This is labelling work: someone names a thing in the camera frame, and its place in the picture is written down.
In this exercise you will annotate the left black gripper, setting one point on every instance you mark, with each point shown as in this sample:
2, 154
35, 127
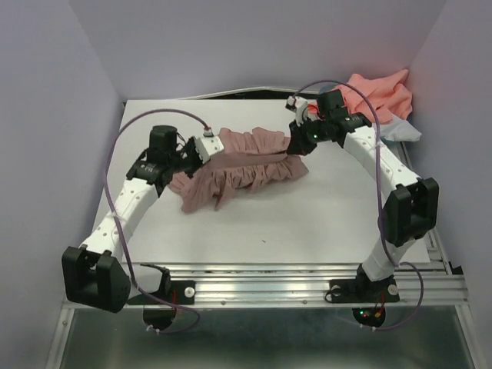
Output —
191, 144

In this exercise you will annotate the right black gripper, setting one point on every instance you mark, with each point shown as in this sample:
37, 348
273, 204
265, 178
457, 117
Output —
297, 144

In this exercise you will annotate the dusty pink skirt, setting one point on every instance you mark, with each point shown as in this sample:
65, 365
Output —
250, 160

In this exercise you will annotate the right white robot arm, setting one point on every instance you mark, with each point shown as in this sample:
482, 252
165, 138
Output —
407, 203

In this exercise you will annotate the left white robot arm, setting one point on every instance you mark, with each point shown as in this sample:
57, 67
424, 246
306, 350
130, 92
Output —
93, 273

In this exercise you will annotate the coral orange skirt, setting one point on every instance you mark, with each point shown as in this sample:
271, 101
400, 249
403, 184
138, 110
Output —
388, 96

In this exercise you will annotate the white light blue cloth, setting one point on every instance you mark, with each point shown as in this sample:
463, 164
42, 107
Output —
399, 130

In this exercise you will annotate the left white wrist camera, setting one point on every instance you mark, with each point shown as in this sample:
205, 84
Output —
208, 146

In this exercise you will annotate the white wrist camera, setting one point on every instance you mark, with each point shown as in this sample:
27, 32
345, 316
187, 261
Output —
208, 146
296, 104

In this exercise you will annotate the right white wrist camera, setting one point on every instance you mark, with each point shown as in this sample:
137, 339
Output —
296, 104

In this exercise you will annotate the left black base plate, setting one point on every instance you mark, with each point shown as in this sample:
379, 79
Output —
168, 303

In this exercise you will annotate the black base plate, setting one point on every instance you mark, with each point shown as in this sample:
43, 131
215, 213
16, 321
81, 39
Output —
369, 298
168, 303

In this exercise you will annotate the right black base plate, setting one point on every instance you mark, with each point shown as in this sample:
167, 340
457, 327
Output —
369, 298

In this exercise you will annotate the aluminium rail frame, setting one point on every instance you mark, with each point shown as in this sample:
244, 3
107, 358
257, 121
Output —
262, 267

